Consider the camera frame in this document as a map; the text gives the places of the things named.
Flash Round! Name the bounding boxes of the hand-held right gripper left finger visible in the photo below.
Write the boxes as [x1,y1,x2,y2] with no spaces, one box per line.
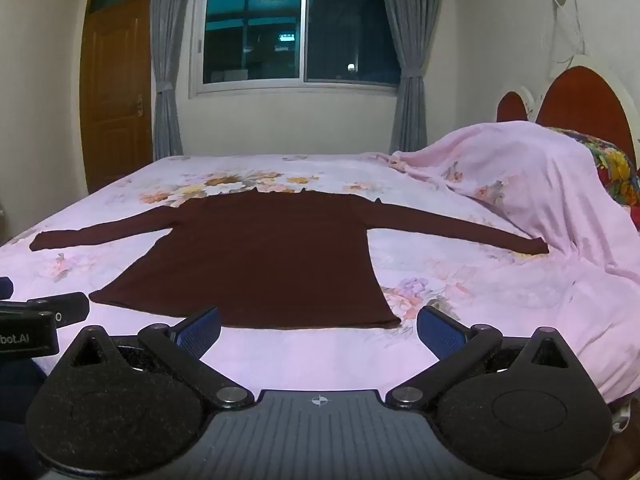
[65,306,255,409]

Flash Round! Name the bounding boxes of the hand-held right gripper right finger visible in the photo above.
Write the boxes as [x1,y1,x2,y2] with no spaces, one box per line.
[386,306,576,409]

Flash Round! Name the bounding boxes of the maroon long-sleeved sweater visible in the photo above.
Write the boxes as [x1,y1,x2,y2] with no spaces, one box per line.
[29,187,550,331]

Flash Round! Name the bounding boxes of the dark blue cloth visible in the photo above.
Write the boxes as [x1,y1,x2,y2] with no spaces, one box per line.
[0,355,48,461]

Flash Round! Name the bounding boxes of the bed with pink floral sheet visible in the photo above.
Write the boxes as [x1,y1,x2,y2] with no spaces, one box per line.
[0,152,640,433]

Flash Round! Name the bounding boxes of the pink floral blanket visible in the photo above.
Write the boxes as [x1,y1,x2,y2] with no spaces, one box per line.
[390,121,640,286]

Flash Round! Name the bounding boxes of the brown wooden door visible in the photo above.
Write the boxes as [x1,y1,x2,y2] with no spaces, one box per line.
[80,0,153,193]

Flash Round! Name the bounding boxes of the colourful floral quilt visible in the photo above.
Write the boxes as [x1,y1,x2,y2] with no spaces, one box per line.
[550,127,640,211]

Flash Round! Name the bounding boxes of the grey curtain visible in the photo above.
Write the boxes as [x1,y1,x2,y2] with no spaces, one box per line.
[150,0,206,158]
[375,0,448,153]

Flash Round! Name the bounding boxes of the red and white headboard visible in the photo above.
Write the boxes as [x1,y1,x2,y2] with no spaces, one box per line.
[495,55,640,171]

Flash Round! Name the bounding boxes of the sliding glass window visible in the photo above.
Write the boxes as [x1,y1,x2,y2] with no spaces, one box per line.
[189,0,401,100]

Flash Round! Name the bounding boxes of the white cable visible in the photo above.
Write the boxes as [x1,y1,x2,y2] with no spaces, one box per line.
[542,0,587,68]

